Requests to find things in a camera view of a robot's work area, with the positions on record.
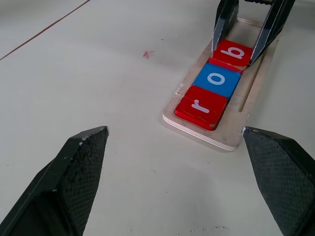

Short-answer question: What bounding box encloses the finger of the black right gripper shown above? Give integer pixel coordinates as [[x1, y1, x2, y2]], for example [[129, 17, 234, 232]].
[[211, 0, 240, 53], [249, 0, 296, 66]]

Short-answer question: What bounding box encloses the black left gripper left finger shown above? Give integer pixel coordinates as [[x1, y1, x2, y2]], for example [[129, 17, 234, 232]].
[[0, 126, 110, 236]]

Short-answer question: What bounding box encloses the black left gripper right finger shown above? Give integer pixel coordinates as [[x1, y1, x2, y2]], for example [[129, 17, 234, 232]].
[[242, 126, 315, 236]]

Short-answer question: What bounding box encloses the red letter b block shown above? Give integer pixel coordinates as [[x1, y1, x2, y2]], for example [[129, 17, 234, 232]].
[[209, 39, 253, 72]]

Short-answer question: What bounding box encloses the blue letter o block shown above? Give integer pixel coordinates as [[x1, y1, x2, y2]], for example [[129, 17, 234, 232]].
[[194, 62, 242, 99]]

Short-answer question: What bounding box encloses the wooden letter tray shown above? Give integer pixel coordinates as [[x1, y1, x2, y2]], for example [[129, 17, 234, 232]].
[[162, 17, 280, 151]]

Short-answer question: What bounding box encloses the red letter r block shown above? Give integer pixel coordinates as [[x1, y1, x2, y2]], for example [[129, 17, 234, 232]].
[[174, 85, 228, 131]]

